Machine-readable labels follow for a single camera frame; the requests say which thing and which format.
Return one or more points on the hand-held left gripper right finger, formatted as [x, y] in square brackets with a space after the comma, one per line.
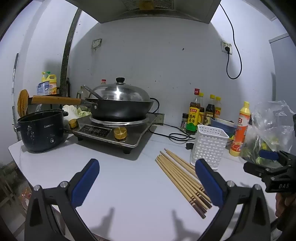
[209, 185]

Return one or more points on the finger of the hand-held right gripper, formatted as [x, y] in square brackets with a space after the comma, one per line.
[256, 169]
[268, 154]

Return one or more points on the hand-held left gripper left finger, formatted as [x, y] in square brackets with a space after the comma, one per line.
[85, 183]

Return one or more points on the bunch of wooden chopsticks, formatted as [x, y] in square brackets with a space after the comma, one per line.
[180, 180]

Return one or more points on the white plastic basket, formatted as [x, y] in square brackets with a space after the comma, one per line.
[209, 148]

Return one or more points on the person's right hand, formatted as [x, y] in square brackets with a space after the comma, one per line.
[283, 204]

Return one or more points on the plastic bag of greens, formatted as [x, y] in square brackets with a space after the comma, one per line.
[266, 125]

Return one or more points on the orange dish soap bottle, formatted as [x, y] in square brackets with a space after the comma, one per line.
[240, 132]

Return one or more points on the blue bowl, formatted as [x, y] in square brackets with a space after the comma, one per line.
[225, 128]

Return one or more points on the gold round cap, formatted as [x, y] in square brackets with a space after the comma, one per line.
[74, 123]

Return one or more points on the black rice cooker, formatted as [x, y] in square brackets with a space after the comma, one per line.
[41, 134]

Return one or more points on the yellow oil bottle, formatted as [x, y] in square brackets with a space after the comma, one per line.
[218, 110]

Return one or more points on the small spice jar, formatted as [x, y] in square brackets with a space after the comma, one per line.
[184, 121]

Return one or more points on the brown sauce bottle red cap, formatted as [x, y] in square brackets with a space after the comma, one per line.
[193, 118]

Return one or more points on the dark brown chopstick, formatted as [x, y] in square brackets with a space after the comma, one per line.
[208, 115]

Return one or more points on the silver induction cooker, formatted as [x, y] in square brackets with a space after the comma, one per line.
[136, 132]

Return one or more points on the dark soy sauce bottle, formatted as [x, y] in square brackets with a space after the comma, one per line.
[210, 109]

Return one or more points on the napa cabbage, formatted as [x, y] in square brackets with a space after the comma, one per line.
[69, 110]

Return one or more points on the clear glass bottle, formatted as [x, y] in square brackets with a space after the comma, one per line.
[81, 93]

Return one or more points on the metal spatula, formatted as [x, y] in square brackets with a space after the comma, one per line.
[89, 90]

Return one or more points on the steel wok lid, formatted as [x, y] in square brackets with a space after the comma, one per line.
[120, 92]

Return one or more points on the brown wooden spatula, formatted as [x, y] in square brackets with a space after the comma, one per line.
[23, 102]

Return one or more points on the clear bottle red cap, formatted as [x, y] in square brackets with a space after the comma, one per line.
[103, 81]

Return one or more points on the yellow detergent jug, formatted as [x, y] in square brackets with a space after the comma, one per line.
[52, 85]

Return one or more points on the blue packet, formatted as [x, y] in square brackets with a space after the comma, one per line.
[42, 88]

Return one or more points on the dark vertical pipe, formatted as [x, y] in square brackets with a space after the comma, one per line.
[69, 46]

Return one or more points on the grey range hood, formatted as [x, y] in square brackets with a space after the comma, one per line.
[161, 14]

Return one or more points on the white wall socket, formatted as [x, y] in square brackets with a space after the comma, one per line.
[223, 45]

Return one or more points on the grey wall pipe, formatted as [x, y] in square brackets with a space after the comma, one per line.
[15, 62]

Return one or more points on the dirty wall socket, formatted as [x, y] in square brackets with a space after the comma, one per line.
[96, 43]

